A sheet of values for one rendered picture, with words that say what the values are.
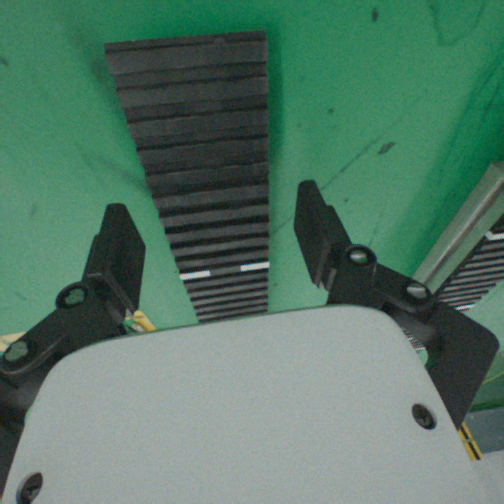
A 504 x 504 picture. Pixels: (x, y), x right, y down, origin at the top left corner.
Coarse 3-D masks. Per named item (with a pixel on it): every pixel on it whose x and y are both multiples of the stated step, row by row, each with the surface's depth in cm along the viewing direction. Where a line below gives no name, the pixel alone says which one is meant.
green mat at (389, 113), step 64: (0, 0) 9; (64, 0) 9; (128, 0) 9; (192, 0) 10; (256, 0) 10; (320, 0) 10; (384, 0) 10; (448, 0) 11; (0, 64) 10; (64, 64) 10; (320, 64) 12; (384, 64) 12; (448, 64) 13; (0, 128) 12; (64, 128) 12; (320, 128) 14; (384, 128) 14; (448, 128) 15; (0, 192) 14; (64, 192) 14; (128, 192) 15; (384, 192) 18; (448, 192) 19; (0, 256) 17; (64, 256) 18; (384, 256) 23; (0, 320) 22; (128, 320) 25; (192, 320) 27
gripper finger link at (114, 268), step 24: (120, 216) 12; (96, 240) 12; (120, 240) 11; (96, 264) 10; (120, 264) 11; (96, 288) 10; (120, 288) 11; (120, 312) 11; (24, 336) 9; (48, 336) 9; (0, 360) 9; (24, 360) 8
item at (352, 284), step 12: (348, 252) 10; (360, 252) 10; (372, 252) 10; (348, 264) 10; (360, 264) 10; (372, 264) 10; (336, 276) 9; (348, 276) 9; (360, 276) 9; (372, 276) 9; (336, 288) 9; (348, 288) 9; (360, 288) 9; (336, 300) 9; (348, 300) 9; (360, 300) 9
